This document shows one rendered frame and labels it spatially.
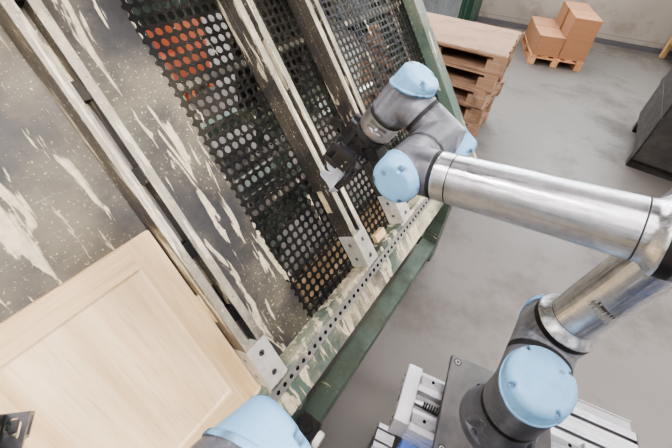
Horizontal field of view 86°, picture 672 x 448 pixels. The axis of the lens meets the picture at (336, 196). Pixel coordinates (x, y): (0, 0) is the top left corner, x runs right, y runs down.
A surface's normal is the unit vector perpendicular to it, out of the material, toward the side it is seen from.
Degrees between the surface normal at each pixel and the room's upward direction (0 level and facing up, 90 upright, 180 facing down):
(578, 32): 90
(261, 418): 16
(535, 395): 7
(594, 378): 0
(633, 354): 0
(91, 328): 54
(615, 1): 90
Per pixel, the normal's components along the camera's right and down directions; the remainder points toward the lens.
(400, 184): -0.61, 0.50
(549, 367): -0.01, -0.68
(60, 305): 0.70, -0.10
